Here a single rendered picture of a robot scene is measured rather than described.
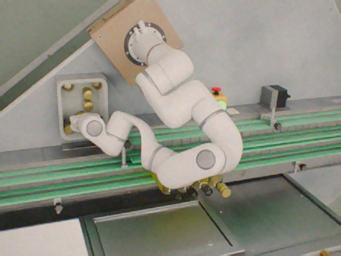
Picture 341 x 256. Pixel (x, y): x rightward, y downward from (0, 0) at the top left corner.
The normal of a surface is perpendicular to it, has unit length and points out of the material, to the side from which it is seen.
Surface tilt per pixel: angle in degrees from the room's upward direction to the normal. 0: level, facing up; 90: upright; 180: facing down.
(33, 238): 90
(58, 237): 90
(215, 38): 0
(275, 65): 0
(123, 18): 5
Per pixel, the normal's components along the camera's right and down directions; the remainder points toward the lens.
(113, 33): 0.37, 0.45
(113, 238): 0.04, -0.92
